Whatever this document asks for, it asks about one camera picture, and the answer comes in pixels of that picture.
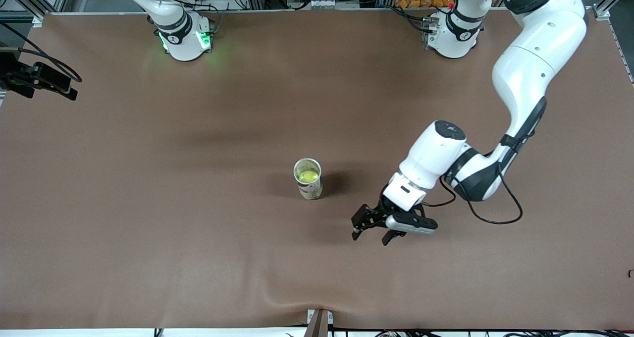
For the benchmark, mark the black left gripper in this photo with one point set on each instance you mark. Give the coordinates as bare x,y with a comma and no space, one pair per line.
383,211

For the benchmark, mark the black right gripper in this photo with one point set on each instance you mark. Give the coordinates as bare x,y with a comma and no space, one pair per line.
16,75

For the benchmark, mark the blue white tennis ball can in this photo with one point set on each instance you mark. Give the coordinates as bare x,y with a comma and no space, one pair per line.
312,192

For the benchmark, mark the yellow tennis ball large print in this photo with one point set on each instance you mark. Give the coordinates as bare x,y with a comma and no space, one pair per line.
308,177

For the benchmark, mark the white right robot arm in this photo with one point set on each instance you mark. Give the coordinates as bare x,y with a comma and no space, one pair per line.
183,39

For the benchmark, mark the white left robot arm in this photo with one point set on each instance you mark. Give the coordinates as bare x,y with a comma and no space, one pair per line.
535,64

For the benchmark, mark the brown table mat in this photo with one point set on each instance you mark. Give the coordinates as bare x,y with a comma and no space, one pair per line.
247,104

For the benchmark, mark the brown post with grey bracket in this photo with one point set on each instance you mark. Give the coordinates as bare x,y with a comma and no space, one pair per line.
319,322

